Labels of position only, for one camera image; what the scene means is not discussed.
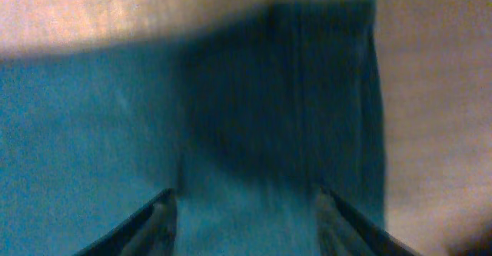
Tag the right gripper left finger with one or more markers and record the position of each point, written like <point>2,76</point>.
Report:
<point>149,231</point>

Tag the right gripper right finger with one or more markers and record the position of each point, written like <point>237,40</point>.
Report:
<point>343,231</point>

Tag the dark teal t-shirt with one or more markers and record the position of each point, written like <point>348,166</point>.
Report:
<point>245,119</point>

